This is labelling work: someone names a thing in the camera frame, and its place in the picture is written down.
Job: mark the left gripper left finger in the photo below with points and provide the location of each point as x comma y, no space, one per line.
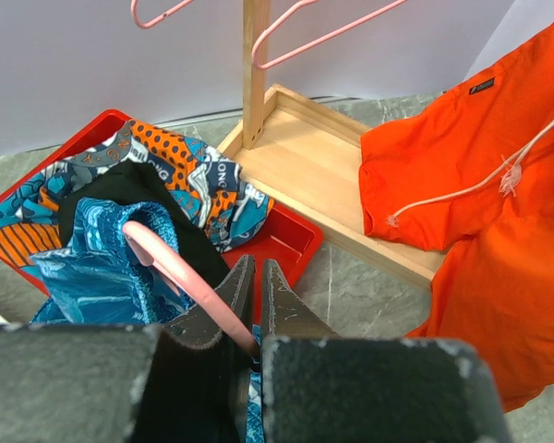
197,387

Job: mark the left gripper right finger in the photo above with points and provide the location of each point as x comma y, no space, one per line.
284,313

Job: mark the blue leaf-print shorts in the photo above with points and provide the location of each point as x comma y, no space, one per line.
97,279

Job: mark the orange dotted patterned shorts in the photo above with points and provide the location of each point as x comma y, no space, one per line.
206,185

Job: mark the red plastic tray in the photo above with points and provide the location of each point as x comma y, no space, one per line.
289,239

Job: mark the wooden clothes rack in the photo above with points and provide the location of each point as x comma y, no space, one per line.
306,156

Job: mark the black garment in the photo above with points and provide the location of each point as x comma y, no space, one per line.
132,182

